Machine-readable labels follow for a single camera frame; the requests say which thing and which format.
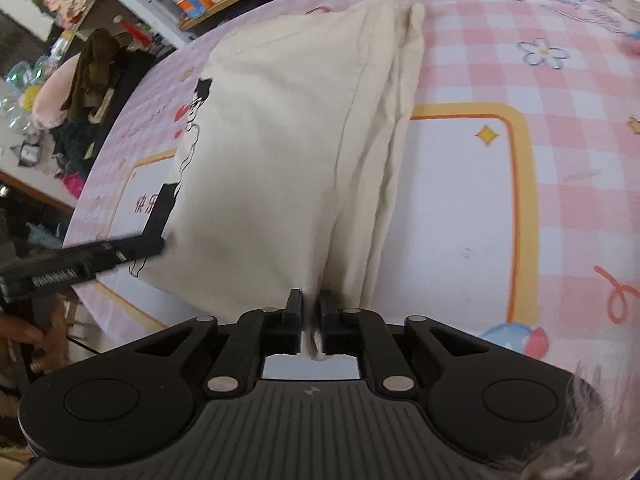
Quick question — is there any cream t-shirt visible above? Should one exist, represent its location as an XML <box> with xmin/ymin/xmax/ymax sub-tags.
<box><xmin>131</xmin><ymin>0</ymin><xmax>426</xmax><ymax>322</ymax></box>

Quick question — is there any person's left hand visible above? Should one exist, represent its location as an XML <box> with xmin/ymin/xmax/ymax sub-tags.
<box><xmin>1</xmin><ymin>302</ymin><xmax>67</xmax><ymax>372</ymax></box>

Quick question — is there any pink checkered desk mat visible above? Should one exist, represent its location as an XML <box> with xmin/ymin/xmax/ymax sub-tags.
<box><xmin>66</xmin><ymin>0</ymin><xmax>639</xmax><ymax>378</ymax></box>

